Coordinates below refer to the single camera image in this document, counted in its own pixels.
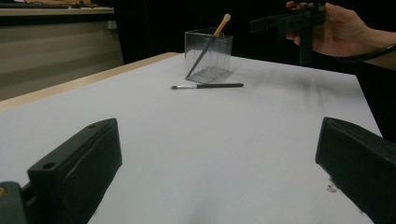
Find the clear plastic divided container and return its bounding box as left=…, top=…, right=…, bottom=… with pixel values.
left=183, top=26, right=234, bottom=85

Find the orange-tipped makeup brush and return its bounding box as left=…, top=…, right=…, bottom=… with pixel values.
left=185, top=13, right=233, bottom=80

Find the black makeup brush silver ferrule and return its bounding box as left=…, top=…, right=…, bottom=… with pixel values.
left=170, top=82, right=245, bottom=91

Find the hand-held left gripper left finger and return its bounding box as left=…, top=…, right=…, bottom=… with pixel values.
left=26, top=118, right=123, bottom=224

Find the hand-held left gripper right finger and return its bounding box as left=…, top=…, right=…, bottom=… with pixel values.
left=314, top=116, right=396, bottom=224

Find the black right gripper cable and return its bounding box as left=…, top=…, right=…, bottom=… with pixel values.
left=333, top=42, right=396, bottom=64

